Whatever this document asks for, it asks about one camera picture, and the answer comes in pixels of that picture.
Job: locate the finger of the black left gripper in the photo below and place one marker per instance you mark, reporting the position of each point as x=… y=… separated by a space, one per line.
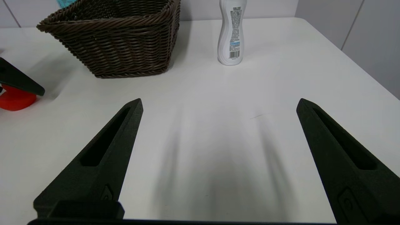
x=18 y=79

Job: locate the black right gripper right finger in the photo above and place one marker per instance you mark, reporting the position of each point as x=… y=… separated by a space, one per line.
x=337 y=162

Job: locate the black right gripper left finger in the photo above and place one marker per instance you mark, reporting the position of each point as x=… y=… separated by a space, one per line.
x=103 y=178

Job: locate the red rubber duck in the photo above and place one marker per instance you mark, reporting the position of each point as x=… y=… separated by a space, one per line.
x=14 y=101

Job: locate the clear water bottle blue label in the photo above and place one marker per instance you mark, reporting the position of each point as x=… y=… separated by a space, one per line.
x=66 y=3

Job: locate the dark brown wicker basket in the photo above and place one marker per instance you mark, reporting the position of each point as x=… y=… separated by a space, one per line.
x=118 y=50

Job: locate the white plastic lotion bottle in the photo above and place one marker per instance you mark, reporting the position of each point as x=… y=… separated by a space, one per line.
x=232 y=37

